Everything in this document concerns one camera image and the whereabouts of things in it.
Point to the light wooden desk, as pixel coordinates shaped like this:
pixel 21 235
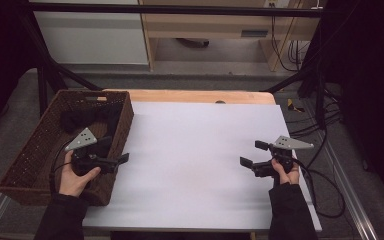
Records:
pixel 206 26

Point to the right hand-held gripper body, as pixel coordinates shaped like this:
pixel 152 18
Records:
pixel 281 154

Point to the black metal stand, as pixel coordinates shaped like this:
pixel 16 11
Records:
pixel 46 73
pixel 316 83

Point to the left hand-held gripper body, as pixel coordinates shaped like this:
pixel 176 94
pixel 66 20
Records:
pixel 86 161

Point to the person's right hand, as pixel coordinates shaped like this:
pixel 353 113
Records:
pixel 287 175

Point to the dark object under desk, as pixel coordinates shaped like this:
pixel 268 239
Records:
pixel 193 42

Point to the person's left hand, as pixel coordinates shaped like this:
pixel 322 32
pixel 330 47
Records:
pixel 74 181

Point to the brown wicker basket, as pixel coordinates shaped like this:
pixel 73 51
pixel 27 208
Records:
pixel 38 156

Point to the black metal frame bar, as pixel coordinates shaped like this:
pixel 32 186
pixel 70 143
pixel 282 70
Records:
pixel 180 9

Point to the white cabinet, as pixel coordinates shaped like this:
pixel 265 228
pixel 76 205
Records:
pixel 93 36

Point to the wooden table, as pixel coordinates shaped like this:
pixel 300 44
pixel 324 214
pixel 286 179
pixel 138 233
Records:
pixel 193 96

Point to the yellow and black tool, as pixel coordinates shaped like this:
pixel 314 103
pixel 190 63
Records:
pixel 293 106

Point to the white board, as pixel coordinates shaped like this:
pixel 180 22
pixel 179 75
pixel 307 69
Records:
pixel 193 160

